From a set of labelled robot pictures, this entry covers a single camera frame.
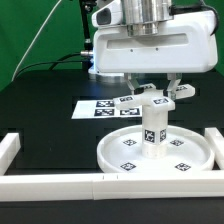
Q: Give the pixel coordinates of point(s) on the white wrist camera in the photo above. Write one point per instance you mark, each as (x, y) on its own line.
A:
(109, 13)

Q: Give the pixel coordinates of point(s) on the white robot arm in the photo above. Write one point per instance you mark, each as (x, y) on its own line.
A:
(142, 17)

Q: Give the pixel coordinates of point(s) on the white left fence bar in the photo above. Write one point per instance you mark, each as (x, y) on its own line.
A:
(9, 147)

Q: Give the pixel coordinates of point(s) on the white marker tag board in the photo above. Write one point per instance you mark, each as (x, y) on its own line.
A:
(97, 109)

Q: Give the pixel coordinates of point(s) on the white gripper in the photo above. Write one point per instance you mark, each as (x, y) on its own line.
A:
(185, 44)

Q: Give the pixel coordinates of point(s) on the white round table top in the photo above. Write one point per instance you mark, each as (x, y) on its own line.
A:
(121, 152)

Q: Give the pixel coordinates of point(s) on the white right fence bar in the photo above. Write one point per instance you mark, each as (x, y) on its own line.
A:
(216, 142)

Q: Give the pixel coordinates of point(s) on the white fence bar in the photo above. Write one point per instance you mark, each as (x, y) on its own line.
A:
(102, 186)
(9, 147)
(216, 142)

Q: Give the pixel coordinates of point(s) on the white front fence bar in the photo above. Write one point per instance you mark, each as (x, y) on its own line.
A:
(102, 186)

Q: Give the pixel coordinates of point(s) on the white cross-shaped table base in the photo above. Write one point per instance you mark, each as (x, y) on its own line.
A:
(156, 100)

